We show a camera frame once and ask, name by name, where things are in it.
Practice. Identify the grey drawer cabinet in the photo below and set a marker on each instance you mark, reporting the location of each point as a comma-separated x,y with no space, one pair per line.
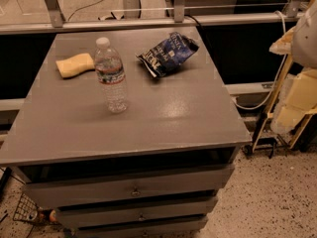
64,131

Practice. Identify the wire mesh basket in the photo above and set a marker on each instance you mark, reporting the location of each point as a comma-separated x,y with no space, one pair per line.
26,210

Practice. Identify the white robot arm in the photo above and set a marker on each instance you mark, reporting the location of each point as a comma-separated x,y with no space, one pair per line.
304,43

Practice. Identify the metal railing frame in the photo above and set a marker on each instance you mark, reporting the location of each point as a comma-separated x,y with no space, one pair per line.
58,16

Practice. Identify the clear plastic water bottle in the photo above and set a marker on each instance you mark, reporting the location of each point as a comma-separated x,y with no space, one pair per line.
111,74

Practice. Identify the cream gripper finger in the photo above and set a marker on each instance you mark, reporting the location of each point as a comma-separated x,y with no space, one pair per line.
283,45

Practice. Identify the bottom drawer front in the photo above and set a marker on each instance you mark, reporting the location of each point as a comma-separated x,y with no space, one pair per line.
146,229

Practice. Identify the top drawer front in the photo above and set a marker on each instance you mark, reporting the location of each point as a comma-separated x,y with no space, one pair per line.
129,186

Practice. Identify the yellow sponge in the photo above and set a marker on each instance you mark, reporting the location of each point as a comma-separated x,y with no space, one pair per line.
75,65

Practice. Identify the yellow metal stand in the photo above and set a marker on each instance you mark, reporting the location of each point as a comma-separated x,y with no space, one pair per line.
290,139

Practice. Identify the drawer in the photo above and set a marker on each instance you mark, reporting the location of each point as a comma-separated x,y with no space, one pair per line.
129,186
146,229
136,213

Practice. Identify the blue chip bag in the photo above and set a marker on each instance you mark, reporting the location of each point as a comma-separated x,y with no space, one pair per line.
169,54

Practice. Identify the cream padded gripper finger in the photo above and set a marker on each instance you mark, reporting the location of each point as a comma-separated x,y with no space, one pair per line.
297,96

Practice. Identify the middle drawer front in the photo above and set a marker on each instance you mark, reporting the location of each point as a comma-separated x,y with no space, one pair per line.
136,213

